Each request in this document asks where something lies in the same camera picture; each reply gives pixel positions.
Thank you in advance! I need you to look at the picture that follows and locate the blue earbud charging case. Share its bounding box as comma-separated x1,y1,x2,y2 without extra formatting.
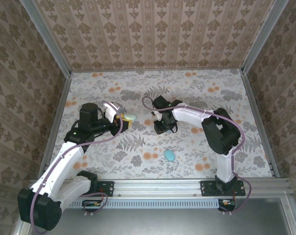
163,150,176,162

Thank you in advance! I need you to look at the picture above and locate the floral patterned table cover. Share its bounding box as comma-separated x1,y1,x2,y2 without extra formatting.
44,70,273,179

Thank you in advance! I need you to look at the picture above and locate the grey sheet metal panel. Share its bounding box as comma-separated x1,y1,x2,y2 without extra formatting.
27,198,293,235

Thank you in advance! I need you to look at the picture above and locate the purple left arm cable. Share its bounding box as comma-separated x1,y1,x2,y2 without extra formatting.
30,100,124,234

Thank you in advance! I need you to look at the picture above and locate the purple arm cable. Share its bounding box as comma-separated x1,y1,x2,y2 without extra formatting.
141,95,252,216
30,100,124,234

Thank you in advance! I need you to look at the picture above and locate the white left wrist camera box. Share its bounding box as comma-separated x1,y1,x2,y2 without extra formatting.
103,102,122,123

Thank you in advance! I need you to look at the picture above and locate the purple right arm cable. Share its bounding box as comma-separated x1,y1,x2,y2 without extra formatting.
141,95,252,216

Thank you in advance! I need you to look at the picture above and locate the aluminium table side rail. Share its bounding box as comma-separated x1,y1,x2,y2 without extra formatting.
39,72,72,173
240,72,282,178

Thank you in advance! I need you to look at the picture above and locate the long aluminium mounting rail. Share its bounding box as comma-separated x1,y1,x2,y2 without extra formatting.
27,178,291,199

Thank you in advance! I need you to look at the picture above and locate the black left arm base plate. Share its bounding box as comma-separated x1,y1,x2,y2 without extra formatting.
71,180,114,197

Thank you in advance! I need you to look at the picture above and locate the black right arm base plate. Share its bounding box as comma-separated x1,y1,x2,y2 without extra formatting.
200,180,246,197

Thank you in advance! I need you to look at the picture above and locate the black cable junction box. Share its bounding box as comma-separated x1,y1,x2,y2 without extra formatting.
82,199,102,212
218,198,236,212

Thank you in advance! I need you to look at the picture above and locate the grey slotted cable duct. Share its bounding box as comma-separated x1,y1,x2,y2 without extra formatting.
62,198,221,209

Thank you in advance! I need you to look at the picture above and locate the aluminium corner post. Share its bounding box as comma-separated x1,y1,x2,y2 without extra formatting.
19,0,72,76
240,0,290,74

